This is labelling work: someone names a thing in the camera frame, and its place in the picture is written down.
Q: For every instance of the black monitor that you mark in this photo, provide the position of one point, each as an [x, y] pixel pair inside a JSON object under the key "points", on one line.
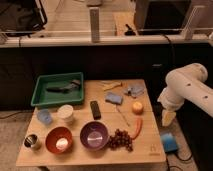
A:
{"points": [[154, 17]]}

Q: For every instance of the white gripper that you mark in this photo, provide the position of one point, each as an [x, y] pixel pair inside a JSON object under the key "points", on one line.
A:
{"points": [[170, 101]]}

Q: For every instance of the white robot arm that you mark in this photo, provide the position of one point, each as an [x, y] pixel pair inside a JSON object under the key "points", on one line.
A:
{"points": [[185, 83]]}

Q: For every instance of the thin metal utensil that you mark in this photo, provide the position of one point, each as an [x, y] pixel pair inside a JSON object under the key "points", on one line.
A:
{"points": [[122, 115]]}

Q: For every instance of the small blue plastic cup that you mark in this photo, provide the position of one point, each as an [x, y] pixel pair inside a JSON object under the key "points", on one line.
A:
{"points": [[44, 116]]}

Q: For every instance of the red bowl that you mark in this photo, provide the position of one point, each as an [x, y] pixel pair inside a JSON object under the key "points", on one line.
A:
{"points": [[59, 140]]}

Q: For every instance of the bunch of dark grapes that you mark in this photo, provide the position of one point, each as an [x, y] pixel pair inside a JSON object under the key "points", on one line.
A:
{"points": [[120, 139]]}

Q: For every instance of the white paper cup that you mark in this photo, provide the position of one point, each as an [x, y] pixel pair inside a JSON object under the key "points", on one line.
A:
{"points": [[66, 113]]}

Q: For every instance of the black rectangular block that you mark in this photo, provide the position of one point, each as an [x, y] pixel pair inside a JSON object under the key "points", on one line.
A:
{"points": [[95, 110]]}

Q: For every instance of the blue box on floor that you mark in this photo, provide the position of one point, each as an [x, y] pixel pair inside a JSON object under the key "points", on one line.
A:
{"points": [[169, 143]]}

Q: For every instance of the purple bowl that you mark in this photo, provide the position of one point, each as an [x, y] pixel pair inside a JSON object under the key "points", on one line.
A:
{"points": [[94, 135]]}

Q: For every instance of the green plastic tray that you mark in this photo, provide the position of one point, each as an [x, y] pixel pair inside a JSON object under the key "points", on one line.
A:
{"points": [[43, 99]]}

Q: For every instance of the grey vertical post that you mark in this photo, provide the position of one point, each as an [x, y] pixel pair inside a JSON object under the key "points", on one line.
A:
{"points": [[94, 24]]}

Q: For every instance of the blue sponge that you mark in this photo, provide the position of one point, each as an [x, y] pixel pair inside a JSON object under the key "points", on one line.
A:
{"points": [[113, 98]]}

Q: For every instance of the yellow round fruit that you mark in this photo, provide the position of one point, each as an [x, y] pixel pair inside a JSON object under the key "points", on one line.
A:
{"points": [[137, 108]]}

